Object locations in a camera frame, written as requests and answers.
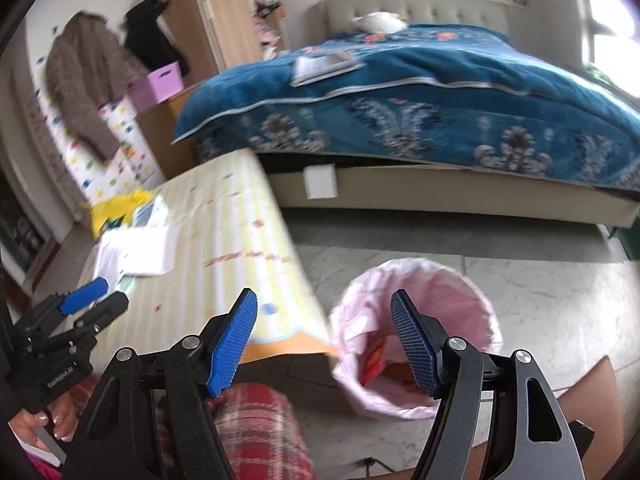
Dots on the plaid pants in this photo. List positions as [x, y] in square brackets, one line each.
[260, 425]

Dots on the white paper sheets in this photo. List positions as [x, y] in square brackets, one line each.
[145, 255]

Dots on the person's left hand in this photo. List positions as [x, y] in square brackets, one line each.
[55, 420]

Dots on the brown fuzzy coat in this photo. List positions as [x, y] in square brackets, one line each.
[80, 75]

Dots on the yellow striped table cover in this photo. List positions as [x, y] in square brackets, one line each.
[240, 220]

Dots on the yellow mesh bag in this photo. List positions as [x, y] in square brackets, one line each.
[112, 207]

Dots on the wooden wardrobe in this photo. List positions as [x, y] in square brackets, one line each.
[220, 10]

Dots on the wooden nightstand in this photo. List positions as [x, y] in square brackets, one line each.
[160, 135]

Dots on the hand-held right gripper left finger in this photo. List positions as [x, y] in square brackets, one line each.
[232, 345]

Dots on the white tissue pack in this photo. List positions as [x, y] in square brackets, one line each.
[150, 212]

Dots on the bin with pink liner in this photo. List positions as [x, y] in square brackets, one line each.
[360, 310]

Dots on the purple plastic basket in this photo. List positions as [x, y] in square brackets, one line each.
[160, 85]

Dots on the window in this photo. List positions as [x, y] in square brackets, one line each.
[610, 10]

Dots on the blue floral blanket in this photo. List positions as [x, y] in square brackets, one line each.
[425, 95]

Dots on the green box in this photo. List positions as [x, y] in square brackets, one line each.
[630, 245]

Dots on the black garment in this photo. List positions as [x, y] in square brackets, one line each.
[150, 35]

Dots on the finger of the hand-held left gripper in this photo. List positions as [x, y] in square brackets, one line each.
[82, 297]
[107, 310]

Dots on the white polka-dot cabinet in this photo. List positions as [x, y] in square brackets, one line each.
[125, 130]

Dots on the beige upholstered bed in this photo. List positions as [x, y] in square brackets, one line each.
[450, 190]

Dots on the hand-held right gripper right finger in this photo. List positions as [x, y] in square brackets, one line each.
[415, 345]

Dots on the white pillow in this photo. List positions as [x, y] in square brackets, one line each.
[380, 22]

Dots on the grey book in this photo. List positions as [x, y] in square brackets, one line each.
[322, 66]

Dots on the red packet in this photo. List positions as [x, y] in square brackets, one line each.
[375, 360]

